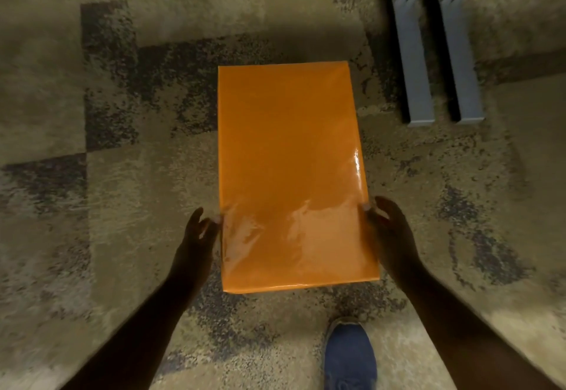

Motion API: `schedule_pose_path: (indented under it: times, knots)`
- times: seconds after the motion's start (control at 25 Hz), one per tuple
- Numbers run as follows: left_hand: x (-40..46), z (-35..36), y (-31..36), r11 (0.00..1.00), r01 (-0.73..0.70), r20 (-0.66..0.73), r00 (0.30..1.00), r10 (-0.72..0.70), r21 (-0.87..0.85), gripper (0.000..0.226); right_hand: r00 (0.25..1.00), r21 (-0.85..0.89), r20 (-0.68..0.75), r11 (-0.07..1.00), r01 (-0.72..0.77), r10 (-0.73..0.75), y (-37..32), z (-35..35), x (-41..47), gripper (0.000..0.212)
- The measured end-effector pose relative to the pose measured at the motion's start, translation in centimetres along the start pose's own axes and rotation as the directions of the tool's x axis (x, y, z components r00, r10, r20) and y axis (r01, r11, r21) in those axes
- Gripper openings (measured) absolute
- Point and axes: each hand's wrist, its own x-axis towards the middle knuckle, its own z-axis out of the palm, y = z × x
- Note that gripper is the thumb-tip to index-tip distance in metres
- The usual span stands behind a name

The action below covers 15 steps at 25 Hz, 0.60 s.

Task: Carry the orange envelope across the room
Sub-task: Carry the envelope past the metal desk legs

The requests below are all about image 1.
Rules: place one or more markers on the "person's right hand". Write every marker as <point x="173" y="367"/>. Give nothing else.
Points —
<point x="395" y="243"/>

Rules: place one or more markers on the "person's left hand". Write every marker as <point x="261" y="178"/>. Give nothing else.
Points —
<point x="192" y="252"/>

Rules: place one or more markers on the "person's right thumb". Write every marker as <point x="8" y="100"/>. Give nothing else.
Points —
<point x="389" y="206"/>

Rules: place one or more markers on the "person's left thumb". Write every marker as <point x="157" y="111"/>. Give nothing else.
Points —
<point x="196" y="221"/>

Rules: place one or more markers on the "orange paper package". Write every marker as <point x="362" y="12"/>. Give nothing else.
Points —
<point x="292" y="173"/>

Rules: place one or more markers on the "person's right forearm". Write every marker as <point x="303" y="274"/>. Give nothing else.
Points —
<point x="468" y="336"/>

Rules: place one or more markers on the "person's left forearm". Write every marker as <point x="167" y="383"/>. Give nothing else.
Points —
<point x="132" y="336"/>

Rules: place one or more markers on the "blue shoe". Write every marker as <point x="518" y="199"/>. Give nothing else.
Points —
<point x="350" y="356"/>

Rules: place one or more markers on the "grey metal table leg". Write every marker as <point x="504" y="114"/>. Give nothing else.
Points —
<point x="464" y="49"/>
<point x="413" y="49"/>

